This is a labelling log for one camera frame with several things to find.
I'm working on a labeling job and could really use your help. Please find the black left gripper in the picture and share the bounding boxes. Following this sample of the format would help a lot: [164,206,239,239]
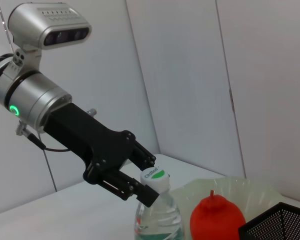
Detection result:
[43,102,159,208]

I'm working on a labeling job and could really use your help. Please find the clear green-label water bottle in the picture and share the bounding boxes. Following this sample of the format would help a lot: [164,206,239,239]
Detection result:
[133,167,185,240]

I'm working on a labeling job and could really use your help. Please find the red-orange toy orange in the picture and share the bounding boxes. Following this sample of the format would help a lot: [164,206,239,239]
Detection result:
[189,189,247,240]

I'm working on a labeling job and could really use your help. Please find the pale green glass fruit plate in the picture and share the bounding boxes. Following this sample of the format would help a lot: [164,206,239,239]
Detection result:
[169,176,288,240]

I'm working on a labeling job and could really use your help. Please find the black mesh pen holder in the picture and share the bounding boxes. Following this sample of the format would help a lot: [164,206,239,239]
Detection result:
[237,201,300,240]

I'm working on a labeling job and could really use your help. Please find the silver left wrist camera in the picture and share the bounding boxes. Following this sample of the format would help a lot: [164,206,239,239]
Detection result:
[7,2,92,52]

